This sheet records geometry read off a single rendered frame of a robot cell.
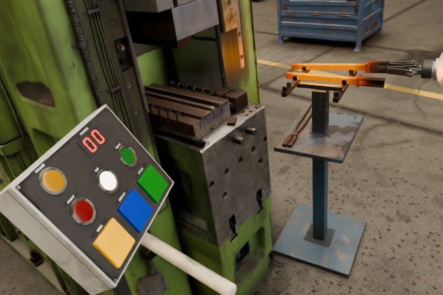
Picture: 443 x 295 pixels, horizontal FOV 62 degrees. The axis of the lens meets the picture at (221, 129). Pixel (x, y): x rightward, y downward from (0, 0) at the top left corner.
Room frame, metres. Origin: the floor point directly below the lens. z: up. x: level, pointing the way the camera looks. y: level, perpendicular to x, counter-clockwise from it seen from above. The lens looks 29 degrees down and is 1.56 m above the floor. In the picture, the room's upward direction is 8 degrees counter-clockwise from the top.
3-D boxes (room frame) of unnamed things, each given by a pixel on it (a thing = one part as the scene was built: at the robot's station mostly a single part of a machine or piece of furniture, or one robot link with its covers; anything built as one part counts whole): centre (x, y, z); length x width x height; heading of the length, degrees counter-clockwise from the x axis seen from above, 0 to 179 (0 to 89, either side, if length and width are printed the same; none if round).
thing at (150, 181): (0.78, 0.20, 1.01); 0.07 x 0.05 x 0.07; 162
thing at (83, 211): (0.60, 0.30, 1.09); 0.05 x 0.03 x 0.04; 137
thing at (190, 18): (1.33, 0.18, 1.32); 0.42 x 0.20 x 0.10; 47
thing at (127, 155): (0.79, 0.24, 1.09); 0.05 x 0.03 x 0.04; 137
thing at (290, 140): (1.62, -0.43, 0.68); 0.60 x 0.04 x 0.01; 147
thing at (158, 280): (1.00, 0.36, 0.36); 0.09 x 0.07 x 0.12; 137
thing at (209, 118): (1.33, 0.18, 0.96); 0.42 x 0.20 x 0.09; 47
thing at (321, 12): (5.01, -1.65, 0.36); 1.20 x 0.80 x 0.72; 46
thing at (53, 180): (0.61, 0.34, 1.16); 0.05 x 0.03 x 0.04; 137
